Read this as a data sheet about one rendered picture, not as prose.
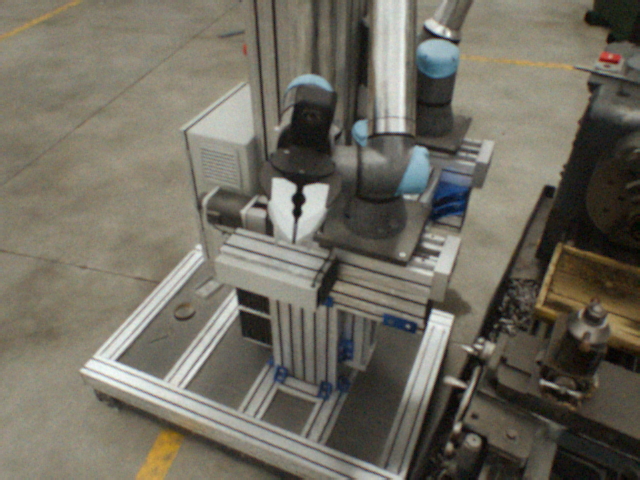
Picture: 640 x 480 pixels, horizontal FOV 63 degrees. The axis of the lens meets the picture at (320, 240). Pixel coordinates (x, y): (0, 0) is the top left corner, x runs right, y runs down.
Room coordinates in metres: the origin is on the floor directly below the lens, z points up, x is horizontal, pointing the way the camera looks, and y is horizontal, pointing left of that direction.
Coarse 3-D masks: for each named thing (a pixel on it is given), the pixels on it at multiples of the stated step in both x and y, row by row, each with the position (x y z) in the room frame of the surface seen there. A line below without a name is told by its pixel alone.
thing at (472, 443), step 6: (468, 438) 0.57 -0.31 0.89; (474, 438) 0.57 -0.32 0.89; (480, 438) 0.57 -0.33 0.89; (462, 444) 0.59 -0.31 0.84; (468, 444) 0.56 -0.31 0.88; (474, 444) 0.56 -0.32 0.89; (480, 444) 0.56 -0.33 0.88; (462, 450) 0.56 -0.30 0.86; (468, 450) 0.56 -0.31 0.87; (474, 450) 0.55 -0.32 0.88; (462, 456) 0.56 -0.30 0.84; (468, 456) 0.56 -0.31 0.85; (474, 456) 0.55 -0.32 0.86; (462, 462) 0.56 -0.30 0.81; (468, 462) 0.55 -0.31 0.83; (474, 462) 0.55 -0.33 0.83; (468, 468) 0.55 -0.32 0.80
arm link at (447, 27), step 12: (444, 0) 1.53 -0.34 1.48; (456, 0) 1.51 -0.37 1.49; (468, 0) 1.51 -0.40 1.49; (444, 12) 1.52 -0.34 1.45; (456, 12) 1.51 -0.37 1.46; (432, 24) 1.53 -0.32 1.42; (444, 24) 1.51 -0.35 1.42; (456, 24) 1.51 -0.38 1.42; (420, 36) 1.55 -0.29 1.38; (432, 36) 1.51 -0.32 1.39; (444, 36) 1.50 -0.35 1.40; (456, 36) 1.51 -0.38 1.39
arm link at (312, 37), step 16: (288, 0) 0.96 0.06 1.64; (304, 0) 0.93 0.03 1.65; (320, 0) 0.93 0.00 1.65; (336, 0) 0.96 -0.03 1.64; (304, 16) 0.93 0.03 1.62; (320, 16) 0.93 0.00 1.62; (336, 16) 0.96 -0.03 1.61; (304, 32) 0.93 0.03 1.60; (320, 32) 0.93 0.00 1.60; (336, 32) 0.97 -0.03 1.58; (304, 48) 0.93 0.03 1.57; (320, 48) 0.93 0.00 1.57; (304, 64) 0.93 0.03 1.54; (320, 64) 0.93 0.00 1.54; (336, 128) 0.94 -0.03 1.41; (336, 144) 0.93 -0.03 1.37
